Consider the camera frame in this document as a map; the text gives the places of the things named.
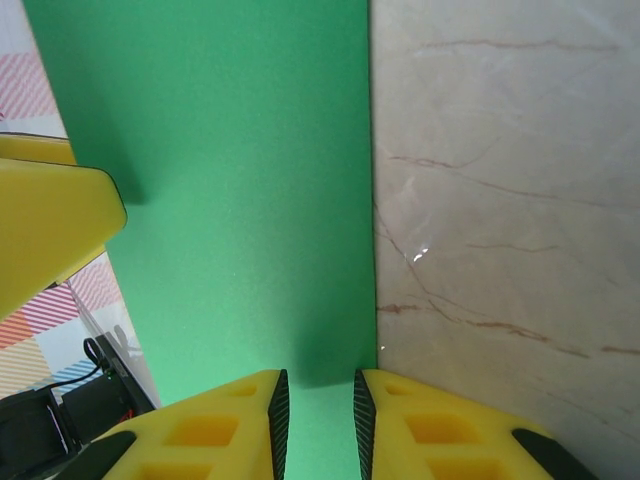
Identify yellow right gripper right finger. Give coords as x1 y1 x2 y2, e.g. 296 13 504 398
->
353 367 601 480

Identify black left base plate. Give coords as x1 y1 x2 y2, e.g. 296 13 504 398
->
92 333 162 419

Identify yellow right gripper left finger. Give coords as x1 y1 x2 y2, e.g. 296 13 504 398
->
74 368 290 480

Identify green paper sheet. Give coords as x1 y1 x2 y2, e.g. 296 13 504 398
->
22 0 379 480

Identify thin black base wire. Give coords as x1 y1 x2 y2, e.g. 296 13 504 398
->
37 337 112 399

